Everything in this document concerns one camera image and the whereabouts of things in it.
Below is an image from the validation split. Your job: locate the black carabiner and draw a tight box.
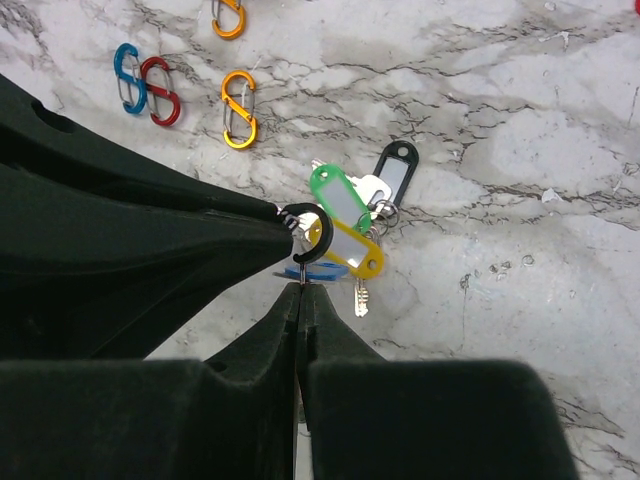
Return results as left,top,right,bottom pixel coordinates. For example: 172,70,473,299
275,202,334,266

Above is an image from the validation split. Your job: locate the green tag key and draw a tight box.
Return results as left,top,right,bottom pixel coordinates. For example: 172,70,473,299
309,164,371,233

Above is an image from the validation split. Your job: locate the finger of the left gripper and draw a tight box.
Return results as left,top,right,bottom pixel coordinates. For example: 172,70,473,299
1,79,292,360

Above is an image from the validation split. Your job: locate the red carabiner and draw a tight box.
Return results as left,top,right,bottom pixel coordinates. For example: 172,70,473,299
141,56,182,127

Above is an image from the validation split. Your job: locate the orange carabiner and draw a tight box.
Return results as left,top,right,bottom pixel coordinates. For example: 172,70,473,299
211,0,247,41
221,70,258,150

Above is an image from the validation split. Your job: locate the blue tag key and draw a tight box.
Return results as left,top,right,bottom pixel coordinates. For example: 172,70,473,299
273,262,349,283

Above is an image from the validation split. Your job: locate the orange carabiner near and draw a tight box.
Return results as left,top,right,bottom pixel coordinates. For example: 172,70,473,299
221,70,258,150

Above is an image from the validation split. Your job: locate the orange carabiner far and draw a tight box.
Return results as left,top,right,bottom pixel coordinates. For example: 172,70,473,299
211,0,247,41

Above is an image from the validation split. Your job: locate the yellow tag key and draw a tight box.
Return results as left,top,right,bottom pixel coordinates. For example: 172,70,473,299
325,220,385,318

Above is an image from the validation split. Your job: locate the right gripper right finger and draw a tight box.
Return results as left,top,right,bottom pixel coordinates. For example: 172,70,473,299
298,285,578,479

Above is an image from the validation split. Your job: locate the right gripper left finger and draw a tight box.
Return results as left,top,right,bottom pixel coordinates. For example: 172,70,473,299
1,284,300,479

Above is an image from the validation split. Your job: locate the black tag key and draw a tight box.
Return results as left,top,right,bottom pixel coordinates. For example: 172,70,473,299
349,140,419,221

